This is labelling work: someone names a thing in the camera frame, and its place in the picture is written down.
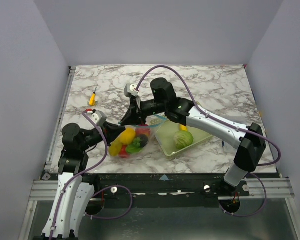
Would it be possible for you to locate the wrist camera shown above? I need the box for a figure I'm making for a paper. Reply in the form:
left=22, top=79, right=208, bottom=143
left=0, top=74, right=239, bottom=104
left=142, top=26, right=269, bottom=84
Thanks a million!
left=85, top=108, right=107, bottom=127
left=124, top=83, right=141, bottom=107

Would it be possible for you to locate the yellow toy banana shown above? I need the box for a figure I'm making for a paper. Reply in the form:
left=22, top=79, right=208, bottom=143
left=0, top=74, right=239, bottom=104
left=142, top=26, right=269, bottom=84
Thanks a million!
left=179, top=124, right=188, bottom=131

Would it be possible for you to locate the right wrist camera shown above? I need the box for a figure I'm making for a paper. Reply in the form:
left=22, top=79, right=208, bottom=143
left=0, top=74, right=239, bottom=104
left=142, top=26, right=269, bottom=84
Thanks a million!
left=124, top=83, right=141, bottom=107

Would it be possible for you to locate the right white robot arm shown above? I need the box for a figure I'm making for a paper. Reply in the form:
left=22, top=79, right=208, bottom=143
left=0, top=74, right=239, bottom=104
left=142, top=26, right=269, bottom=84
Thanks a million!
left=120, top=77, right=267, bottom=196

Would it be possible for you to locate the orange yellow toy fruit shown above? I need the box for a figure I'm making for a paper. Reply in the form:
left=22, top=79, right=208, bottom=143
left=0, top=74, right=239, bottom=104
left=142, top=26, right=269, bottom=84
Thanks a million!
left=118, top=128, right=136, bottom=145

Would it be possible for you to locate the dark red toy fruit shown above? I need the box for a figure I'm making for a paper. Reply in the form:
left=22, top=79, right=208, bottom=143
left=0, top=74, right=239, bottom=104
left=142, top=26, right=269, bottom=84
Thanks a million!
left=135, top=125, right=151, bottom=137

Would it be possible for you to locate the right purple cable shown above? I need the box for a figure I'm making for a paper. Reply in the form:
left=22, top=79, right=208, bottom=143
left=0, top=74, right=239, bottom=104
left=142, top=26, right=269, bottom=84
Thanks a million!
left=136, top=65, right=282, bottom=218

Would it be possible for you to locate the clear zip top bag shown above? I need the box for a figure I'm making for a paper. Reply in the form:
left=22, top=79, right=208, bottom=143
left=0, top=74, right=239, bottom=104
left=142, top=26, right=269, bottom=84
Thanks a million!
left=108, top=114, right=168, bottom=159

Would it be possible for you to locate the green toy cabbage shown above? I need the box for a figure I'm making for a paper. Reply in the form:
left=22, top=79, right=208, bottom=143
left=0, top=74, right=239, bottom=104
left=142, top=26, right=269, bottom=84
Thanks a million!
left=173, top=130, right=194, bottom=150

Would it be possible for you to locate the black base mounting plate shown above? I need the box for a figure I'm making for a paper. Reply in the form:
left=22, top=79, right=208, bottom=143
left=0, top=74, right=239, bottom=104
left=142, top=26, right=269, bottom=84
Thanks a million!
left=39, top=171, right=251, bottom=210

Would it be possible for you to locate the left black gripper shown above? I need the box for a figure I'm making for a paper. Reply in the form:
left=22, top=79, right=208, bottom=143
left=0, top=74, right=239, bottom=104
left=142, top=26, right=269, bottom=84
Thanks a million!
left=80, top=120, right=126, bottom=152

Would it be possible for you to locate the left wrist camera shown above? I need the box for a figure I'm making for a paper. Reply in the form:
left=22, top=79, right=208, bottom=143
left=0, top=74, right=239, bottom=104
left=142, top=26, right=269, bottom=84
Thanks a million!
left=85, top=108, right=107, bottom=127

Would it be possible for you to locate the purple cable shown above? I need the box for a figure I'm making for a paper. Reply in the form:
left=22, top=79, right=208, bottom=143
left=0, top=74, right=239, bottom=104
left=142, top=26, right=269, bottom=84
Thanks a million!
left=136, top=65, right=282, bottom=218
left=48, top=109, right=134, bottom=240

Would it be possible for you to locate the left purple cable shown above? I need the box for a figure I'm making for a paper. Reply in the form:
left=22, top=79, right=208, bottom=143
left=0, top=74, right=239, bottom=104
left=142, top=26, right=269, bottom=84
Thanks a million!
left=48, top=109, right=134, bottom=240

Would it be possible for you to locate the dark purple toy mangosteen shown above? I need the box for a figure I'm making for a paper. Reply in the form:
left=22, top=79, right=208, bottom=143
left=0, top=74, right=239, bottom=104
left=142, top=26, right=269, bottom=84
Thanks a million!
left=133, top=134, right=149, bottom=148

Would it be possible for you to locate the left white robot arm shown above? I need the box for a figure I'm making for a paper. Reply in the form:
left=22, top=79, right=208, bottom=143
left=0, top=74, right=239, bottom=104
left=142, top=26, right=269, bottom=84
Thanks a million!
left=38, top=121, right=126, bottom=240

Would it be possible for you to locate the green toy pepper slice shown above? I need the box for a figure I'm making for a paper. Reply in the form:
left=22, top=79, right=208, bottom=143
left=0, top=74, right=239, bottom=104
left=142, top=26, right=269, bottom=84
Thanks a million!
left=125, top=138, right=144, bottom=154

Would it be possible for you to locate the yellow handled screwdriver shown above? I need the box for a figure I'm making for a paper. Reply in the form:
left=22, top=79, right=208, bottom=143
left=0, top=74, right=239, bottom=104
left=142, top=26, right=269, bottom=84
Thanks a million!
left=88, top=87, right=98, bottom=106

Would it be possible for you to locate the yellow green toy pepper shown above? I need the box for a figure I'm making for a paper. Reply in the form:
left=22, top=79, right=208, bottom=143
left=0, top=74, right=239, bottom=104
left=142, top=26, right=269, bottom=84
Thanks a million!
left=108, top=140, right=122, bottom=157

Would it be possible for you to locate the green perforated plastic basket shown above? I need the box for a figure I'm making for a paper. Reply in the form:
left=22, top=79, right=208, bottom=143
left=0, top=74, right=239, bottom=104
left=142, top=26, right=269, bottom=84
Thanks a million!
left=150, top=114, right=213, bottom=159

